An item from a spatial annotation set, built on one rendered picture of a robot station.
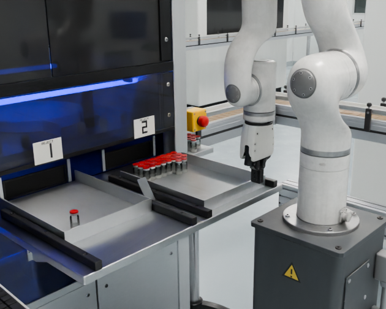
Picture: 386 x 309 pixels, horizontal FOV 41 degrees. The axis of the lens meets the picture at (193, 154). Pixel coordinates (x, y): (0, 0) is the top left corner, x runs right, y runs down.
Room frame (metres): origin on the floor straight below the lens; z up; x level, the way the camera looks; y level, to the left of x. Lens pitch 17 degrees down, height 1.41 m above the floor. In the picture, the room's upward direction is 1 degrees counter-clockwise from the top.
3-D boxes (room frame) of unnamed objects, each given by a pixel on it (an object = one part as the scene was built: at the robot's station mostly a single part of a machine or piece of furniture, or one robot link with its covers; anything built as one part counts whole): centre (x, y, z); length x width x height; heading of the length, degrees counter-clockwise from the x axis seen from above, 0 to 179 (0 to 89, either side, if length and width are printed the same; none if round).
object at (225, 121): (2.05, -0.10, 0.92); 0.69 x 0.16 x 0.16; 136
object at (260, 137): (1.33, -0.18, 1.04); 0.10 x 0.08 x 0.11; 136
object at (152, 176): (1.48, 0.08, 0.91); 0.18 x 0.02 x 0.05; 136
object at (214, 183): (1.41, 0.01, 0.90); 0.34 x 0.26 x 0.04; 46
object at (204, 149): (1.79, 0.02, 0.87); 0.14 x 0.13 x 0.02; 46
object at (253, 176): (1.32, -0.17, 0.95); 0.03 x 0.03 x 0.07; 46
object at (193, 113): (1.75, 0.00, 1.00); 0.08 x 0.07 x 0.07; 46
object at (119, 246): (1.31, 0.15, 0.87); 0.70 x 0.48 x 0.02; 136
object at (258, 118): (1.33, -0.18, 1.10); 0.09 x 0.08 x 0.03; 136
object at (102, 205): (1.24, 0.32, 0.90); 0.34 x 0.26 x 0.04; 46
